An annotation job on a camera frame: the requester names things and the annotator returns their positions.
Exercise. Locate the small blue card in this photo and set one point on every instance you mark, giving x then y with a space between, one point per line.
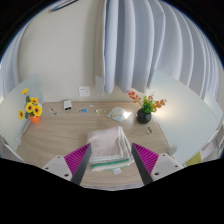
83 110

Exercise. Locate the white wall socket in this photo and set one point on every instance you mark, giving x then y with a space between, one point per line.
84 91

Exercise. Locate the small yellowish card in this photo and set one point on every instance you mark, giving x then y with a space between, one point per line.
101 111

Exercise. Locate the frosted glass desk partition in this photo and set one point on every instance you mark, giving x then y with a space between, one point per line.
13 100
186 110

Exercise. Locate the yellow-green chair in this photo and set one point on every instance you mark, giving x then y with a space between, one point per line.
193 159

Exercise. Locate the small metal trinket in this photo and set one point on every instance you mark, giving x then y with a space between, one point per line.
149 130

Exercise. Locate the orange round vase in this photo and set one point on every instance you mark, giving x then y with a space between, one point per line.
35 119

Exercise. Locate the white chair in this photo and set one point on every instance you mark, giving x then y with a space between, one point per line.
8 150
213 143

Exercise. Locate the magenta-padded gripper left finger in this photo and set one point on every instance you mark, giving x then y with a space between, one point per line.
58 165

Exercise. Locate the beige towel with green stripe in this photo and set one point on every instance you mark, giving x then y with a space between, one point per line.
106 143

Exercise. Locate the round wall clock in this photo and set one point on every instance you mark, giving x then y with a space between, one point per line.
63 4

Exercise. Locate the yellow sunflower bouquet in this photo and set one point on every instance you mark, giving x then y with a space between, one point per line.
33 108

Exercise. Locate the light grey curtain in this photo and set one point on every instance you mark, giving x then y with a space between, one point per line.
8 66
140 43

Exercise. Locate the white partition bracket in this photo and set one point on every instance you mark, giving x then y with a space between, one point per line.
172 151

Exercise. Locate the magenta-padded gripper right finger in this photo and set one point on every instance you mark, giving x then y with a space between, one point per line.
163 165

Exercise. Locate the small white box device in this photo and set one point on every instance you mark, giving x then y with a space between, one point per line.
67 105

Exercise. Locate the black round vase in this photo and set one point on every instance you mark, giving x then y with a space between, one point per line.
144 116

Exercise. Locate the orange flowers with green leaves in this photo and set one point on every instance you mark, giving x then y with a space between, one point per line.
147 105

